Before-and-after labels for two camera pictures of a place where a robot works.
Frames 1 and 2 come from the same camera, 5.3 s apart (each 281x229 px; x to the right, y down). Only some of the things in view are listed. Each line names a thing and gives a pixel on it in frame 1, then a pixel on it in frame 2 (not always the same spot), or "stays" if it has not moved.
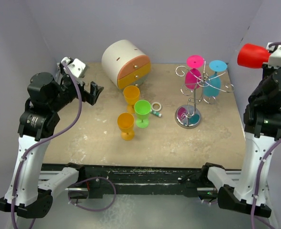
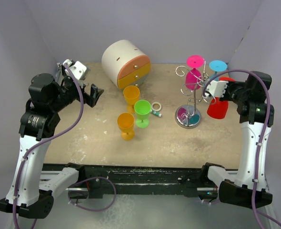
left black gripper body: (68, 89) stays
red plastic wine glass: (253, 56) → (218, 109)
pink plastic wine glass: (193, 77) stays
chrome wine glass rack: (189, 116) stays
